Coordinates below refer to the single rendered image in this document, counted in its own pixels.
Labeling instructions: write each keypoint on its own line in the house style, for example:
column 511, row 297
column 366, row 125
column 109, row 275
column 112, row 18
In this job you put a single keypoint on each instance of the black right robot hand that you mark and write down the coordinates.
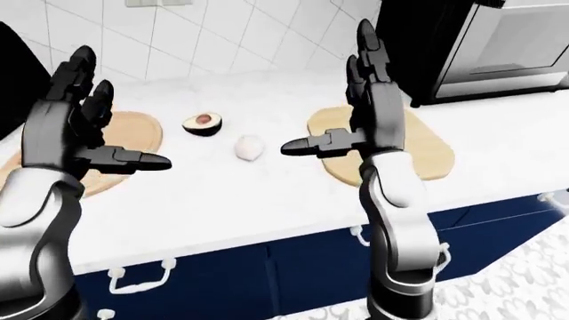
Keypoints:
column 384, row 116

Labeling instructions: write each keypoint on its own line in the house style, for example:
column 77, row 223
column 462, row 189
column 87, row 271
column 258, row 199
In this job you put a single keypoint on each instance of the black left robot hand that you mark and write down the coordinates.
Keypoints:
column 49, row 123

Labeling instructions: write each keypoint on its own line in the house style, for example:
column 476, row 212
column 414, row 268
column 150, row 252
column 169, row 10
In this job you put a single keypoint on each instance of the oval wooden cutting board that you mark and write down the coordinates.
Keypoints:
column 129, row 133
column 427, row 146

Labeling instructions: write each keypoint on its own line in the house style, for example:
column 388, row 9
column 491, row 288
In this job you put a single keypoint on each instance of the white garlic bulb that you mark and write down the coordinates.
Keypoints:
column 249, row 148

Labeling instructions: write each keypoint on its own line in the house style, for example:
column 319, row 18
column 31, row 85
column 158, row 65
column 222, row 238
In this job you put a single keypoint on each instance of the halved avocado with pit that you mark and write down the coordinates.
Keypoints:
column 202, row 124

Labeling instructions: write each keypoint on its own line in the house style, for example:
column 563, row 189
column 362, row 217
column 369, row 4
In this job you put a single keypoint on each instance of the black silver microwave oven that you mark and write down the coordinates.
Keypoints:
column 484, row 50

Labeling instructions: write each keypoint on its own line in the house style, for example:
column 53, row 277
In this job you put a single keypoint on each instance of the navy blue base cabinet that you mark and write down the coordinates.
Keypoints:
column 275, row 266

